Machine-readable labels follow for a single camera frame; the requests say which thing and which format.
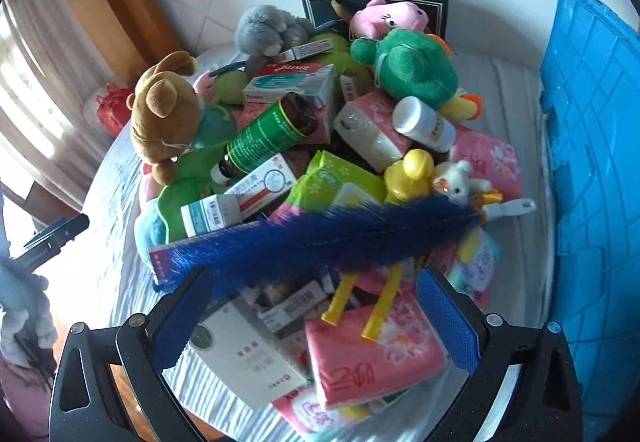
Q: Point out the pink pig plush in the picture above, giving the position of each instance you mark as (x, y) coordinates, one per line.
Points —
(385, 17)

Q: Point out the pink white tissue pack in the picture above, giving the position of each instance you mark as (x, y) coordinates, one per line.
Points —
(300, 409)

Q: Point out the small white box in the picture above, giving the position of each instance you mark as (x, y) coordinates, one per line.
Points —
(307, 49)

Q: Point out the person's pink clothing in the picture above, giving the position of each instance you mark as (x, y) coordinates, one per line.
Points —
(20, 402)

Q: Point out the white barcode medicine box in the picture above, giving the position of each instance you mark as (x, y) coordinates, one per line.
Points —
(295, 307)

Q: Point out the lime green tissue pack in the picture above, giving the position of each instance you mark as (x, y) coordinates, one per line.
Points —
(330, 177)

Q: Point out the pink clear tissue pack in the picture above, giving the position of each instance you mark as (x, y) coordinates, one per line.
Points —
(370, 132)

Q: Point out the blue feather duster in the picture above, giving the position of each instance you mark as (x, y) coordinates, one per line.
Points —
(325, 237)

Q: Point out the green headed plush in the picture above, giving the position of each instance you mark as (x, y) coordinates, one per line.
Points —
(230, 87)

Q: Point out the green plush toy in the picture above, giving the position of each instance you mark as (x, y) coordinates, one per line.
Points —
(195, 182)

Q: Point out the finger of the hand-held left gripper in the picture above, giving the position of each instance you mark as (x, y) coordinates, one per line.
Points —
(62, 229)
(37, 260)

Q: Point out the brown teddy bear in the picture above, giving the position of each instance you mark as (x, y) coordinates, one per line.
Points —
(160, 112)

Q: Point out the grey plush toy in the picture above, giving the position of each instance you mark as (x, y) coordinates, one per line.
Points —
(265, 29)

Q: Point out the white pill bottle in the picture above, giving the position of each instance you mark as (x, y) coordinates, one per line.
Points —
(425, 122)

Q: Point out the small white bear plush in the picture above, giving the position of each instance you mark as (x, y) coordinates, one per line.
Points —
(457, 179)

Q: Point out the orange white medicine box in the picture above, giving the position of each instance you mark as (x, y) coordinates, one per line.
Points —
(265, 184)

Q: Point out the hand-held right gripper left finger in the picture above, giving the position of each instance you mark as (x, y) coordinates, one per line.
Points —
(182, 317)

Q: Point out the sheer white curtain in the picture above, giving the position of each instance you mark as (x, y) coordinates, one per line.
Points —
(40, 97)

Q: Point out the red teal medicine box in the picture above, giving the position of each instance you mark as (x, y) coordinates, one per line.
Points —
(285, 87)

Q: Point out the black box with metal clasp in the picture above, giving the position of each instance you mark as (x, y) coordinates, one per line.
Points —
(325, 2)

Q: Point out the person's left hand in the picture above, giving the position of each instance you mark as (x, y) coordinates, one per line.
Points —
(30, 317)

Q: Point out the pastel tissue pack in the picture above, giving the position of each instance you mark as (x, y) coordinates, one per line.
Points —
(475, 267)

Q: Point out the white green medicine box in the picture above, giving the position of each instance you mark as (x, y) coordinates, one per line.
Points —
(245, 357)

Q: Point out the white teal medicine box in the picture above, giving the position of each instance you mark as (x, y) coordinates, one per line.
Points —
(210, 217)

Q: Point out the blue plastic crate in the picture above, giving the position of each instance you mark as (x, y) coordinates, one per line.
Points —
(590, 172)

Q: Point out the green plush with yellow feet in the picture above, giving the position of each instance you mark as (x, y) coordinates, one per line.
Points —
(415, 67)

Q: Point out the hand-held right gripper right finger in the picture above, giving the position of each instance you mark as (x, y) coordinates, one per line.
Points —
(447, 317)

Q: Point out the brown bottle with green label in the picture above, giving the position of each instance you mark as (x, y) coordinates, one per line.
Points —
(265, 132)

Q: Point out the red bag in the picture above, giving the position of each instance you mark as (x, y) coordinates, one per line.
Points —
(112, 109)

